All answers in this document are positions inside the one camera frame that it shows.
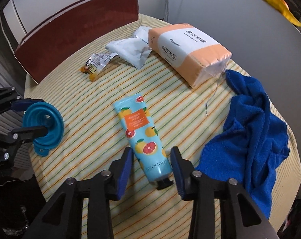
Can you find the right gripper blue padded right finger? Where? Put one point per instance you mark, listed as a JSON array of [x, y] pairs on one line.
[[240, 216]]

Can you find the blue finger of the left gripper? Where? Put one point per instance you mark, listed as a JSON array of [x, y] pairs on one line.
[[22, 105]]

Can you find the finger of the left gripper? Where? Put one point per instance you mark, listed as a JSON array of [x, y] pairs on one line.
[[28, 134]]

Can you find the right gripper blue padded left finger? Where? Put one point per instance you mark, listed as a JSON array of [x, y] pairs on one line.
[[61, 217]]

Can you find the teal collapsible funnel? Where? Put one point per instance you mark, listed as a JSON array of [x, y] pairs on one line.
[[49, 123]]

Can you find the blue terry towel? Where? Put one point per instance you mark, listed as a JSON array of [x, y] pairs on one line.
[[253, 143]]

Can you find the small snack wrapper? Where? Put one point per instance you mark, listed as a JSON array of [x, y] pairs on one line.
[[96, 63]]

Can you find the grapefruit print cream tube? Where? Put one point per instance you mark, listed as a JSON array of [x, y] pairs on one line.
[[144, 139]]

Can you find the white paper pouch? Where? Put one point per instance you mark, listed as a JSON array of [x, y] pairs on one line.
[[134, 50]]

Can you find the orange white tissue pack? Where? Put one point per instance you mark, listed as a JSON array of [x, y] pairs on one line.
[[195, 55]]

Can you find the dark red storage box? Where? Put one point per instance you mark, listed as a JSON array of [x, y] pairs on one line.
[[67, 31]]

